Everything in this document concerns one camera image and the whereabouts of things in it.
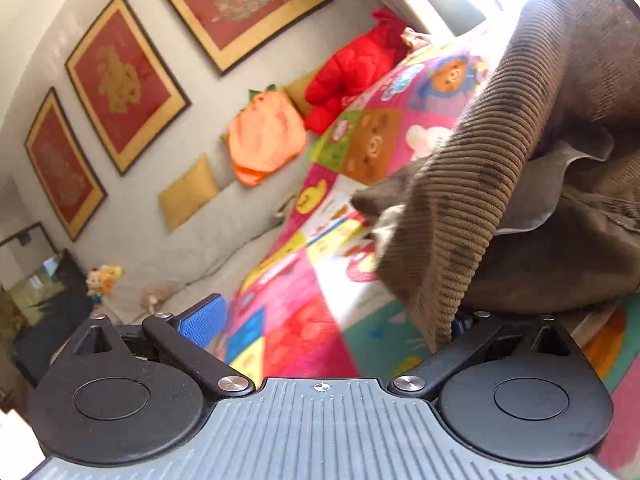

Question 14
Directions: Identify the brown corduroy garment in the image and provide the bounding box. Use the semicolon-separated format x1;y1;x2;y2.
352;0;639;350

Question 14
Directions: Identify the small beige plush toy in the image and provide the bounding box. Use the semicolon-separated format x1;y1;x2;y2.
140;283;176;314

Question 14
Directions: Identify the small yellow plush toy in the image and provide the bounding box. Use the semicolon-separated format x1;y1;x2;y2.
86;266;124;304

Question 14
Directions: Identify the glass fish tank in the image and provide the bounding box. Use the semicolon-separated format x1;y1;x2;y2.
1;222;92;386

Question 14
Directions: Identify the beige sofa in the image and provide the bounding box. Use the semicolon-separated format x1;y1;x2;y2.
90;168;306;325

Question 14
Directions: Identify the yellow square cushion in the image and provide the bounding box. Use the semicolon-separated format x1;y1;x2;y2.
158;154;219;232

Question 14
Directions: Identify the colourful cartoon play mat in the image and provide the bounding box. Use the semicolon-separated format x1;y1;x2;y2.
218;39;639;479

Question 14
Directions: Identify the red gold framed picture left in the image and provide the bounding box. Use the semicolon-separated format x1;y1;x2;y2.
24;87;107;242

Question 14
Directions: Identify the red gold framed picture middle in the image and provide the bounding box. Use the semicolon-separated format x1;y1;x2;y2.
65;0;191;176

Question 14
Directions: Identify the orange pumpkin plush cushion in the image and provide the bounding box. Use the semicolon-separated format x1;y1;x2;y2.
221;84;307;188

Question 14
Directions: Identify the red padded jacket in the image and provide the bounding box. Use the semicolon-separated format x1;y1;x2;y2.
305;6;408;136

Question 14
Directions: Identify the pink small cloth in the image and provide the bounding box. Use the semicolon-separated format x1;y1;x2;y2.
400;27;432;52

